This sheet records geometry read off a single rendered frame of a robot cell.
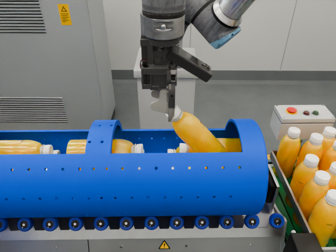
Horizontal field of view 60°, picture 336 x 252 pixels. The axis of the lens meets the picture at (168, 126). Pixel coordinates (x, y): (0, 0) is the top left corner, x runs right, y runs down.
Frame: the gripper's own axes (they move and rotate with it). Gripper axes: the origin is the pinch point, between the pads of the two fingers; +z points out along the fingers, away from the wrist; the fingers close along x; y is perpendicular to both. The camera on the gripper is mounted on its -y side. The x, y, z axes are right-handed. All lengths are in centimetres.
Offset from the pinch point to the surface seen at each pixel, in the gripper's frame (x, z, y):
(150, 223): 10.2, 32.7, 6.3
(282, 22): -275, 55, -134
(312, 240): 19, 29, -37
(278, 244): 12, 41, -33
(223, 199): 13.5, 18.5, -13.2
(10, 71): -155, 60, 125
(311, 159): -1.9, 18.5, -42.8
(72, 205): 13.5, 20.0, 26.1
